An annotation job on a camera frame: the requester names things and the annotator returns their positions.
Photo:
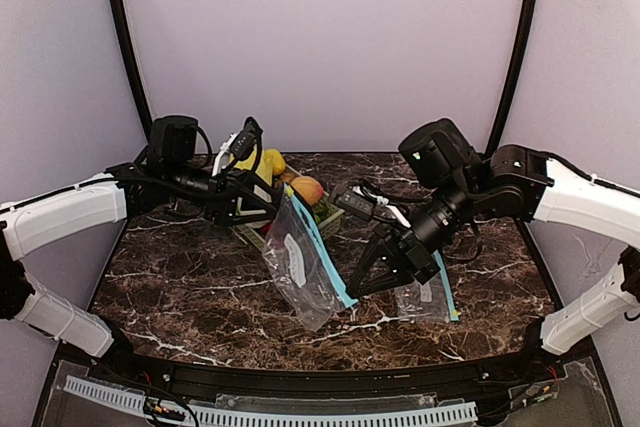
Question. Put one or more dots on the yellow lemon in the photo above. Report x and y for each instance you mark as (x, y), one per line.
(277, 161)

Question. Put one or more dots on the orange pink peach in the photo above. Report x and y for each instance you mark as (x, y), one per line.
(308, 188)

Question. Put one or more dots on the pale green plastic basket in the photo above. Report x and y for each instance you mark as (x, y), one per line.
(328, 217)

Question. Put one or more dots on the black frame post left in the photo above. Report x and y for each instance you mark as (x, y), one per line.
(130, 63)

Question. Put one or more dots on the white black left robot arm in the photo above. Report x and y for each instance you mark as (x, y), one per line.
(161, 172)

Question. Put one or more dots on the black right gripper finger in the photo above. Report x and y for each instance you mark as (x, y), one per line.
(375, 250)
(359, 286)

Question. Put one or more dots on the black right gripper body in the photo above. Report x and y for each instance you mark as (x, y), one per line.
(407, 254)

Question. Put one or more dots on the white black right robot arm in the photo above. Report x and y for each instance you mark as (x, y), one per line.
(516, 182)

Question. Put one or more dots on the black frame post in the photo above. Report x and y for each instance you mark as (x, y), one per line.
(130, 63)
(522, 33)

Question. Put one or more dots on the clear zip bag blue zipper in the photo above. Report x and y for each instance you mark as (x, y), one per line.
(300, 265)

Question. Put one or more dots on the black frame post right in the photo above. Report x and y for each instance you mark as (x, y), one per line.
(522, 33)

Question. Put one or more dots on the black front rail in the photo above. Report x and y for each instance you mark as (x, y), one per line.
(483, 379)

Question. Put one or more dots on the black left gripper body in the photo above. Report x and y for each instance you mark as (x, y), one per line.
(226, 198)

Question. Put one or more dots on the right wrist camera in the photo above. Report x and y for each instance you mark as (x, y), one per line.
(364, 205)

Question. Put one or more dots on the yellow napa cabbage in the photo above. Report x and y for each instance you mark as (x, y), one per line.
(264, 169)

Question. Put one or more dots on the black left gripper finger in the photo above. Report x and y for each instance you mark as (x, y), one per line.
(253, 195)
(237, 216)

